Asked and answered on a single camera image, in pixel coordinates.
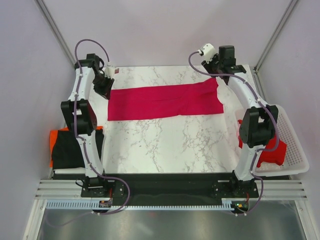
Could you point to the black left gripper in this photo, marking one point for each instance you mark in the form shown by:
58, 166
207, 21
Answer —
105, 92

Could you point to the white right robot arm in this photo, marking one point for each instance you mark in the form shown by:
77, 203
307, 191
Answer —
235, 77

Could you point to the white slotted cable duct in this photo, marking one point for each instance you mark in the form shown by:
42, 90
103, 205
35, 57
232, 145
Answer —
95, 204

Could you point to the aluminium front rail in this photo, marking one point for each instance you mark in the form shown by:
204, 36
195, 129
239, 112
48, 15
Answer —
273, 190

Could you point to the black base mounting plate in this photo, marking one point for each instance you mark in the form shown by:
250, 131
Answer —
178, 188

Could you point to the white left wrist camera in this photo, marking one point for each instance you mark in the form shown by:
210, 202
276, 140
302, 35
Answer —
111, 71

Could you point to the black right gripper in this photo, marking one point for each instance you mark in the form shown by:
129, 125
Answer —
207, 65

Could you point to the red t-shirt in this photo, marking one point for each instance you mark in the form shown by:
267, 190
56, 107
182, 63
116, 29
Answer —
273, 157

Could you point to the aluminium frame post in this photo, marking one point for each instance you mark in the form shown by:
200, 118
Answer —
46, 13
276, 33

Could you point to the aluminium frame post right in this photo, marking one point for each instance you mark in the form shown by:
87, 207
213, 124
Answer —
276, 33

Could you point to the crimson pink t-shirt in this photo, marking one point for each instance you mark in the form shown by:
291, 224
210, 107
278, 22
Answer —
156, 102

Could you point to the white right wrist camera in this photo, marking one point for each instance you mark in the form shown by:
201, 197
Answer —
207, 51

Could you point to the aluminium frame post left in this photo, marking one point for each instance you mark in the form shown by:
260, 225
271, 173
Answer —
46, 13

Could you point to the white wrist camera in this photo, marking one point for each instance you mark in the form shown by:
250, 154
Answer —
207, 51
111, 71

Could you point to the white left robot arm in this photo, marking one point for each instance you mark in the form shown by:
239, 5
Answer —
82, 121

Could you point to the white plastic laundry basket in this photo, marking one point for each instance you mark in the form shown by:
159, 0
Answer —
290, 140

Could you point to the white folded t-shirt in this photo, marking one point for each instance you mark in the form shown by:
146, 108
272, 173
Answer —
70, 171

